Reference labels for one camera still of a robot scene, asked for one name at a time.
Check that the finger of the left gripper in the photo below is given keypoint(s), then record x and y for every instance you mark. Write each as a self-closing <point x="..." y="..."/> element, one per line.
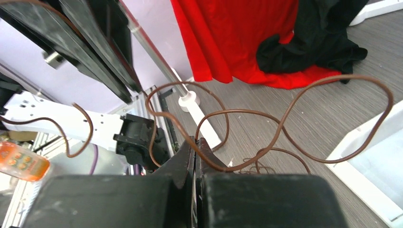
<point x="104" y="26"/>
<point x="45" y="23"/>

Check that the red shirt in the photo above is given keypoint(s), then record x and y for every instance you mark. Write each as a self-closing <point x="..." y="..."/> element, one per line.
<point x="221" y="38"/>

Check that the metal clothes rack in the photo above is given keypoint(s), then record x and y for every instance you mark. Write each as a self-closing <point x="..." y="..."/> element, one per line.
<point x="190" y="102"/>

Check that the black shirt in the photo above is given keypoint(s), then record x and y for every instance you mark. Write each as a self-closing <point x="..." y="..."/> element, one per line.
<point x="320" y="38"/>

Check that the white plastic bin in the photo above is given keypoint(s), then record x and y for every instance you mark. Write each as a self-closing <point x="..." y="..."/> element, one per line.
<point x="375" y="176"/>

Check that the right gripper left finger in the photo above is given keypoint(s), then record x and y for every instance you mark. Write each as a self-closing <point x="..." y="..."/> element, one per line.
<point x="158" y="200"/>

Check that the orange remote control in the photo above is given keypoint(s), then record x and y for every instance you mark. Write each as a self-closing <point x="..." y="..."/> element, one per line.
<point x="22" y="163"/>

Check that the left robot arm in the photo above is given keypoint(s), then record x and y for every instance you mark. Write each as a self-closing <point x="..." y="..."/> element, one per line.
<point x="137" y="138"/>

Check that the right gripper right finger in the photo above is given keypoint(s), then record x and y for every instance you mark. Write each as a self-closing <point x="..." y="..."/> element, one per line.
<point x="229" y="200"/>

